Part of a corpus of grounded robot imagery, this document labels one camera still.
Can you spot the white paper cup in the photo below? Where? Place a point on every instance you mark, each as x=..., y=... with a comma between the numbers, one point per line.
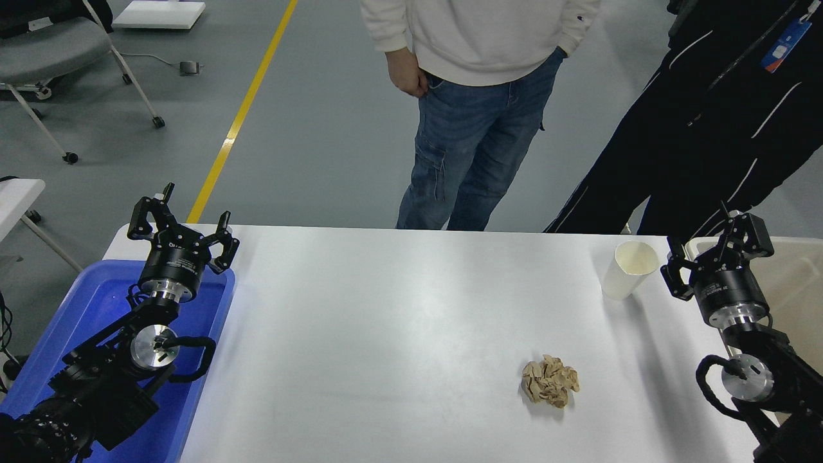
x=627, y=276

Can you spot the person's right hand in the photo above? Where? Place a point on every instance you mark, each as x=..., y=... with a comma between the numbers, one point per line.
x=406, y=74

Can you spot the crumpled tan paper ball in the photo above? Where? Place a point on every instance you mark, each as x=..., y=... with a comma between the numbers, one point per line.
x=550, y=382

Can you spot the white side table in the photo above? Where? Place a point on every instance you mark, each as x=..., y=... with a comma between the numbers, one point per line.
x=16, y=196

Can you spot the blue plastic tray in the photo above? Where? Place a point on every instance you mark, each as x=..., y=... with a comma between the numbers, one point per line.
x=103, y=302

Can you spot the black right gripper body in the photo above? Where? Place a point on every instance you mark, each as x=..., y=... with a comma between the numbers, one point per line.
x=730, y=289

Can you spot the person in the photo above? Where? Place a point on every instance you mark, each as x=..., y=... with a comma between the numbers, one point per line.
x=482, y=38
x=707, y=128

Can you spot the grey foot pedal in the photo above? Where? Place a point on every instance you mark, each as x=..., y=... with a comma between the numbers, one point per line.
x=189, y=67

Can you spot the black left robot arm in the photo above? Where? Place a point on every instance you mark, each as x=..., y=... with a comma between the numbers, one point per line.
x=96, y=392

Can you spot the white flat platform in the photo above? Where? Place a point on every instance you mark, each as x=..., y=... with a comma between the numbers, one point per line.
x=161, y=13

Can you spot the large pale bin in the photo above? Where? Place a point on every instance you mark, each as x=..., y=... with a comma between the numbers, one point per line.
x=797, y=276

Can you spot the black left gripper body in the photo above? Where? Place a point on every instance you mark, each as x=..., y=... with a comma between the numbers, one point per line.
x=175, y=263

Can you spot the grey wheeled office chair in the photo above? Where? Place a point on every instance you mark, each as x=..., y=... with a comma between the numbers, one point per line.
x=45, y=45

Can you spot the blue id badge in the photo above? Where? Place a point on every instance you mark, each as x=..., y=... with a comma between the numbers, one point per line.
x=786, y=45

